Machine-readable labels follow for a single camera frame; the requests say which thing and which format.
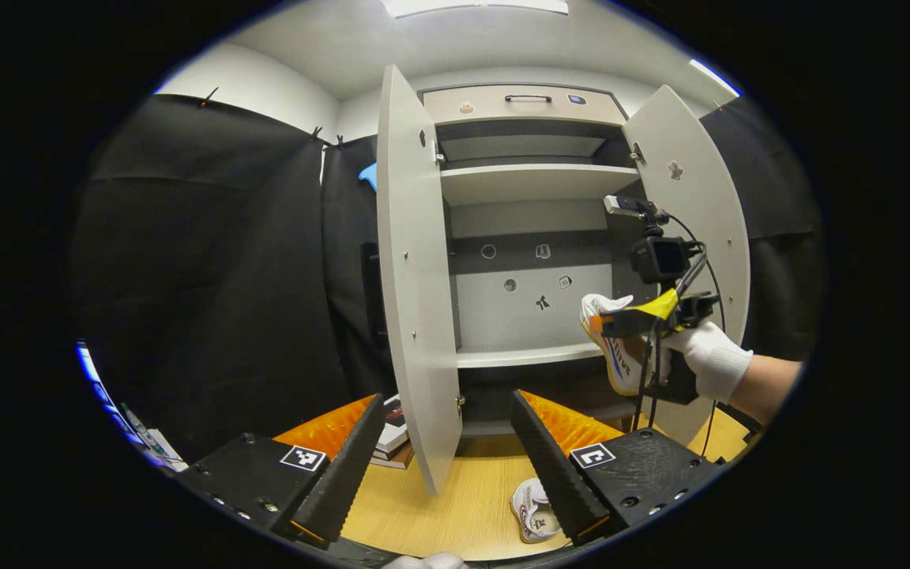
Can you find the white cabinet shelf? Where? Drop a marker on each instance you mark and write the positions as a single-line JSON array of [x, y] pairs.
[[534, 183], [526, 356]]

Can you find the grey shoe cabinet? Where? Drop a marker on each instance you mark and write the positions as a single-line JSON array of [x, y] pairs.
[[502, 324]]

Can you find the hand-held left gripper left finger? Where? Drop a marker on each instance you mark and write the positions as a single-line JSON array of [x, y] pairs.
[[344, 474]]

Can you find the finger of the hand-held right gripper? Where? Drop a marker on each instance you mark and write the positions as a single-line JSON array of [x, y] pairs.
[[629, 322]]

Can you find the white shoe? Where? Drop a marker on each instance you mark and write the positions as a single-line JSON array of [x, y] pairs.
[[621, 363], [532, 514]]

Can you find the large ceiling light panel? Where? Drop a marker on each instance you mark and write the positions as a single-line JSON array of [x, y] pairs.
[[471, 6]]

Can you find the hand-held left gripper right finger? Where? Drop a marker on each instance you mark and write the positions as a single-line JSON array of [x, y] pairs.
[[554, 474]]

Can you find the grey cabinet door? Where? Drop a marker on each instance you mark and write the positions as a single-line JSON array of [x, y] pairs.
[[419, 276], [700, 213]]

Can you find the black backdrop cloth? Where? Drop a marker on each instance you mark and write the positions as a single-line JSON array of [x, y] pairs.
[[210, 276]]

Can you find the stack of books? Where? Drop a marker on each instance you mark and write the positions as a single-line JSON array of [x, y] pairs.
[[393, 438]]

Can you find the grey cabinet drawer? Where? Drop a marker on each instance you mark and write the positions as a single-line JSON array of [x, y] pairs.
[[502, 111]]

